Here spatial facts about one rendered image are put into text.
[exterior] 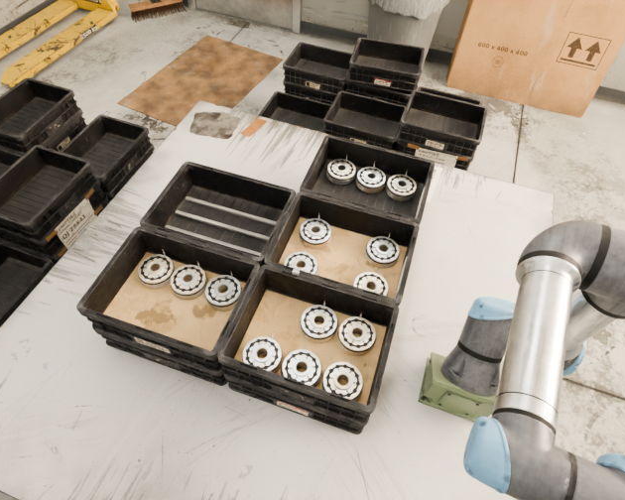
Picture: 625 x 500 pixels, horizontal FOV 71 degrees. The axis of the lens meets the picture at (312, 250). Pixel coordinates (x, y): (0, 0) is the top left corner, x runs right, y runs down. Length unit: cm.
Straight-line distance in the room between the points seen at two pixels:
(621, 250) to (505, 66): 298
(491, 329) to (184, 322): 81
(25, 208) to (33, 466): 119
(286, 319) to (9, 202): 147
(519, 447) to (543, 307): 22
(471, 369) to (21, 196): 195
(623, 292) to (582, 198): 239
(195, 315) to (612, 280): 98
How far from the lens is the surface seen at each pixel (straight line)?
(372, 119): 264
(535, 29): 368
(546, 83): 378
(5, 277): 236
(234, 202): 153
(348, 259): 137
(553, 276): 77
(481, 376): 122
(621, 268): 83
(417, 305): 148
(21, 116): 278
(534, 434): 62
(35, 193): 231
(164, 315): 131
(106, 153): 255
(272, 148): 191
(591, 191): 330
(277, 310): 127
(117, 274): 137
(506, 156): 327
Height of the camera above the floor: 195
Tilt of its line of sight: 54 degrees down
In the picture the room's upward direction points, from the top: 4 degrees clockwise
